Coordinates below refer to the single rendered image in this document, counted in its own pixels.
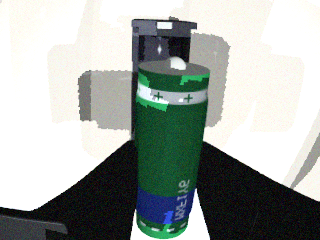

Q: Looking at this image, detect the green battery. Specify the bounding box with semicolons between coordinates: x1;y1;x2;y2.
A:
135;56;211;240

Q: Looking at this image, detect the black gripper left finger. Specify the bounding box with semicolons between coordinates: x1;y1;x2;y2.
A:
0;140;139;240

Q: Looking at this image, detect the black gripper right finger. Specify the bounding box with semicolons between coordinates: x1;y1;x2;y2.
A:
196;141;320;240

